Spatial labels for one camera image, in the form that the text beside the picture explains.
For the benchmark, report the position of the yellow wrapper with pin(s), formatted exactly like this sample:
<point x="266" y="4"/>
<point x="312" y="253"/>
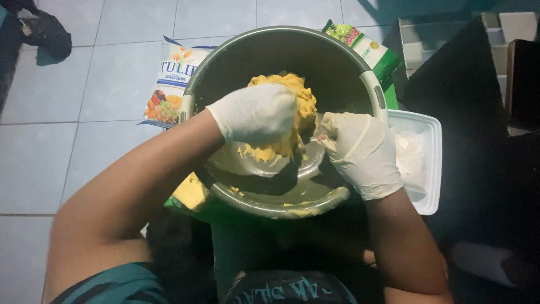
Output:
<point x="190" y="192"/>

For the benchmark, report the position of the white and blue flour bag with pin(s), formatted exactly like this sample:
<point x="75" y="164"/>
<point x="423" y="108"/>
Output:
<point x="168" y="84"/>

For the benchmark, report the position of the dark printed shirt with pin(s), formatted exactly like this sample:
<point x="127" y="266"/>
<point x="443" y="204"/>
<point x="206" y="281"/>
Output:
<point x="270" y="287"/>

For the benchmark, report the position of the person's left hand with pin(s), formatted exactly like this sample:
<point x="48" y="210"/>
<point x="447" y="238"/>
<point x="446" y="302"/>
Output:
<point x="255" y="112"/>

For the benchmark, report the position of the green and white packet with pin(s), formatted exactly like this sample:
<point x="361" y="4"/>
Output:
<point x="371" y="50"/>

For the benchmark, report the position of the large grey mixing bowl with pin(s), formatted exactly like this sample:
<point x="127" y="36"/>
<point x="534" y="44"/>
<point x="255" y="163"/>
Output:
<point x="287" y="59"/>

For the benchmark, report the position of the dark cloth heap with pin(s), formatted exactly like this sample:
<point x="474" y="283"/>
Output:
<point x="42" y="33"/>

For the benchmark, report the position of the yellow dough lump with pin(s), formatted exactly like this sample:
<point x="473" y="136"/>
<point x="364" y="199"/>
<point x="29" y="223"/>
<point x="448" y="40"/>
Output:
<point x="295" y="114"/>

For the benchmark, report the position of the white plastic container with flour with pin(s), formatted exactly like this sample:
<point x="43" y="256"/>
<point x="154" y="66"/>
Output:
<point x="415" y="160"/>

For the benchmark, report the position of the person's right fingers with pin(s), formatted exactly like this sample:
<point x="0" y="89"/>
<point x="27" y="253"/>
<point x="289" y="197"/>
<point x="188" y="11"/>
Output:
<point x="333" y="133"/>

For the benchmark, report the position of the person's right hand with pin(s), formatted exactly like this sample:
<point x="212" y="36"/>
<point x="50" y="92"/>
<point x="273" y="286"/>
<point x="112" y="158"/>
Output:
<point x="363" y="156"/>

